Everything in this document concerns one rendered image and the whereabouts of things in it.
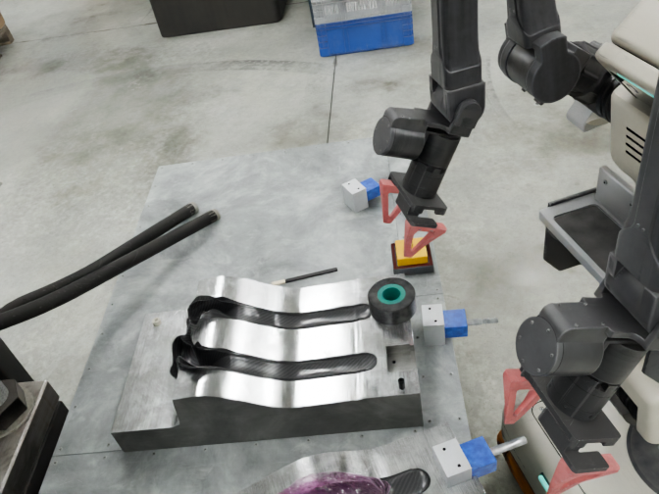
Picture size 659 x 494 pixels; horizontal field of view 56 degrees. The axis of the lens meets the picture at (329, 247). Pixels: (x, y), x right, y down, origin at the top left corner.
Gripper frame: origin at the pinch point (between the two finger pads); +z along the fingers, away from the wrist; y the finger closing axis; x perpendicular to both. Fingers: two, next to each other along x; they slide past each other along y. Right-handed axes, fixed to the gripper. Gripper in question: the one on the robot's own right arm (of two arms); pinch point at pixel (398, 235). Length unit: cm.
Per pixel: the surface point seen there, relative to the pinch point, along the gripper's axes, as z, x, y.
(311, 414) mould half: 22.4, -14.2, 18.5
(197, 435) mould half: 33.5, -29.3, 13.1
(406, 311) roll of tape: 8.6, 1.1, 9.3
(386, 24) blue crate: 32, 122, -283
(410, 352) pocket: 13.4, 1.8, 13.9
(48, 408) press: 54, -52, -10
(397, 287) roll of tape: 7.6, 1.0, 4.6
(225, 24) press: 84, 47, -386
